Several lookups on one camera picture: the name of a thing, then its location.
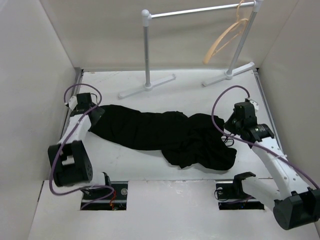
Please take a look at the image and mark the white clothes rack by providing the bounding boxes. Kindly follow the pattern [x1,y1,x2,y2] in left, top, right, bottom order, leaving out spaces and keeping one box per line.
[118,0,263,100]

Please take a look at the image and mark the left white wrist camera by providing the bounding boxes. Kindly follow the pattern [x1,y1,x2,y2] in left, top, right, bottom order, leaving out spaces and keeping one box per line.
[64,96,78,111]

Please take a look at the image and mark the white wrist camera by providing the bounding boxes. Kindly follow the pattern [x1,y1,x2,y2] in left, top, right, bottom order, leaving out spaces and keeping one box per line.
[245,97,259,113]
[64,96,78,111]

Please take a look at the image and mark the beige plastic hanger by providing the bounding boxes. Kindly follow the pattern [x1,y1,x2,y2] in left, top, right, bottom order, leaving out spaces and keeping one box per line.
[202,0,249,65]

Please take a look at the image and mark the black trousers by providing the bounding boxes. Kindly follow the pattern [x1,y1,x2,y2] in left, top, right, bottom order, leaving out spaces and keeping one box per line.
[90,105,237,171]

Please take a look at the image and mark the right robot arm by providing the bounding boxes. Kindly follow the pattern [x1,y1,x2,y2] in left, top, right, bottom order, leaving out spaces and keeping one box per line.
[224,98,320,230]

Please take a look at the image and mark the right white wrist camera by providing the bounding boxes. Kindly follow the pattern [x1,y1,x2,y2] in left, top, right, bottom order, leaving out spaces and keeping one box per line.
[245,97,259,113]

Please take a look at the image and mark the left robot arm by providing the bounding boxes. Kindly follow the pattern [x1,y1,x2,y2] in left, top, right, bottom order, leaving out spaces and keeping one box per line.
[47,93,112,200]

